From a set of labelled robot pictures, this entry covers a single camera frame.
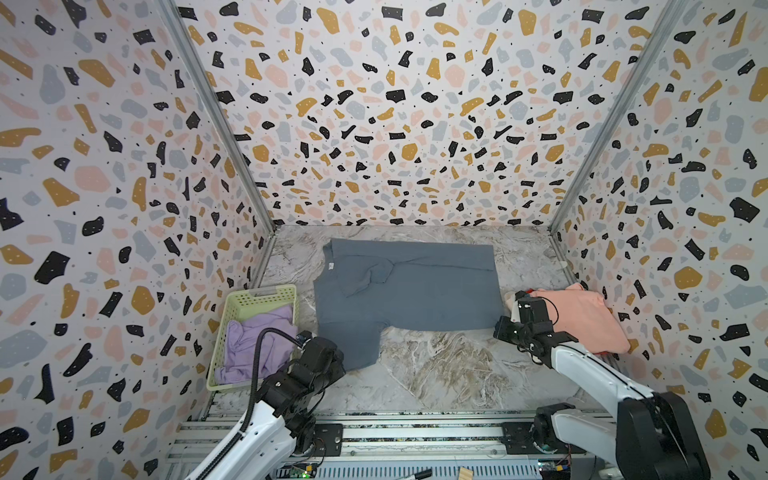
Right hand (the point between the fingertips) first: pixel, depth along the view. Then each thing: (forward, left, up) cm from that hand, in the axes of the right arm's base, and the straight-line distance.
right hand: (493, 319), depth 89 cm
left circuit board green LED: (-37, +50, -5) cm, 63 cm away
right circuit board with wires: (-35, -11, -6) cm, 37 cm away
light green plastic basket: (+5, +79, -3) cm, 79 cm away
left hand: (-14, +43, +2) cm, 45 cm away
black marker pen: (-38, +23, -5) cm, 44 cm away
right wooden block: (-37, +12, -4) cm, 40 cm away
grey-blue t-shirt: (+14, +40, -4) cm, 43 cm away
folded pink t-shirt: (+2, -29, -2) cm, 29 cm away
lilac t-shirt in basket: (-11, +63, 0) cm, 64 cm away
